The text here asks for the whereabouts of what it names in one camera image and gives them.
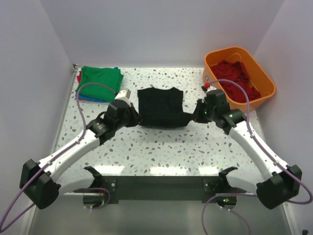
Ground black t-shirt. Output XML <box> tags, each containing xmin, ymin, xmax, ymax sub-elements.
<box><xmin>137</xmin><ymin>87</ymin><xmax>192</xmax><ymax>128</ymax></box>

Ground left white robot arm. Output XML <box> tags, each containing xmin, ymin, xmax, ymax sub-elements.
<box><xmin>20</xmin><ymin>99</ymin><xmax>139</xmax><ymax>210</ymax></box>

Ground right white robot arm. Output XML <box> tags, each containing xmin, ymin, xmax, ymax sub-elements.
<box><xmin>192</xmin><ymin>90</ymin><xmax>302</xmax><ymax>209</ymax></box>

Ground red t-shirts in bin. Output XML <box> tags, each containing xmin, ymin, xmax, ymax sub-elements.
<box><xmin>211</xmin><ymin>60</ymin><xmax>261</xmax><ymax>103</ymax></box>

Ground green folded t-shirt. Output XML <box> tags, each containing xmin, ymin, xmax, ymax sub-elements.
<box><xmin>75</xmin><ymin>65</ymin><xmax>124</xmax><ymax>103</ymax></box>

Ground blue folded t-shirt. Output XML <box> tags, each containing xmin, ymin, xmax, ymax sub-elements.
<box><xmin>74</xmin><ymin>66</ymin><xmax>119</xmax><ymax>103</ymax></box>

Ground orange plastic bin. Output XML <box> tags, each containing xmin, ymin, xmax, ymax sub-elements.
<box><xmin>203</xmin><ymin>47</ymin><xmax>276</xmax><ymax>113</ymax></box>

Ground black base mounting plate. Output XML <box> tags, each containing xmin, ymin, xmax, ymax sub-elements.
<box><xmin>75</xmin><ymin>176</ymin><xmax>245</xmax><ymax>206</ymax></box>

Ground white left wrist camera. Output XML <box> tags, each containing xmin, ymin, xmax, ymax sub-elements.
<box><xmin>115</xmin><ymin>89</ymin><xmax>131</xmax><ymax>102</ymax></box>

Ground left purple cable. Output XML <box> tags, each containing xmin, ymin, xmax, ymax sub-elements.
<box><xmin>0</xmin><ymin>82</ymin><xmax>118</xmax><ymax>232</ymax></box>

